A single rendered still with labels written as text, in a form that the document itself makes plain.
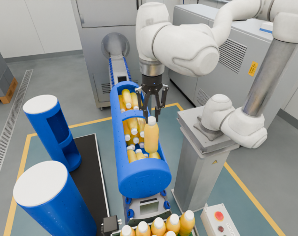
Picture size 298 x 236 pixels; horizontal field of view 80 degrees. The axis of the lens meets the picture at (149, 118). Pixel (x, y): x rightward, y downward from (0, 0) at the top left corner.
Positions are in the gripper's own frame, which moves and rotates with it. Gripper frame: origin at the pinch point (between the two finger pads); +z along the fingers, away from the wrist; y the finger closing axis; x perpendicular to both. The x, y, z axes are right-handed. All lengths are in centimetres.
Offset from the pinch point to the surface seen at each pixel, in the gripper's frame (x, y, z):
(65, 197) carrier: 1, 51, 52
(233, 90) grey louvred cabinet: -103, -128, 66
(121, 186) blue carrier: 11.1, 17.6, 33.9
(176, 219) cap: 30.4, -4.6, 36.6
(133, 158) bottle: -3.8, 9.2, 32.9
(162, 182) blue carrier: 11.1, -3.6, 38.5
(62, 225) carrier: 6, 58, 74
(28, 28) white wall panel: -473, 202, 64
